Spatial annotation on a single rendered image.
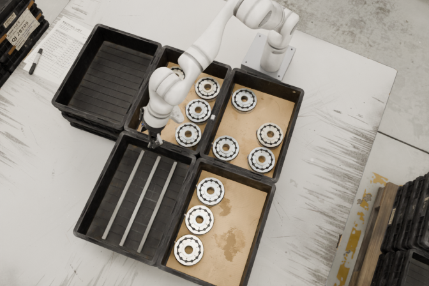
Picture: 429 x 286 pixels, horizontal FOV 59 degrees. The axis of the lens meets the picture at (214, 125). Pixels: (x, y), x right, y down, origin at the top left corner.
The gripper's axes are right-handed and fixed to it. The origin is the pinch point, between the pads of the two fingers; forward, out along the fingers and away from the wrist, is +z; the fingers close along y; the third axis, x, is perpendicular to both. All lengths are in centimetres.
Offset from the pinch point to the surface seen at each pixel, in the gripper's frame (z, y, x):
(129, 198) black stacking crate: 26.8, 11.2, -6.8
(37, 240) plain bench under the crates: 51, 8, -40
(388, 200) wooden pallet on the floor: 52, 61, 130
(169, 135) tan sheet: 20.2, -5.3, 15.6
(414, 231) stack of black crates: 23, 75, 104
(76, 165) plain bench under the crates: 45, -14, -17
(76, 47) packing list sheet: 42, -69, 1
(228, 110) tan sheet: 12.0, -4.6, 40.5
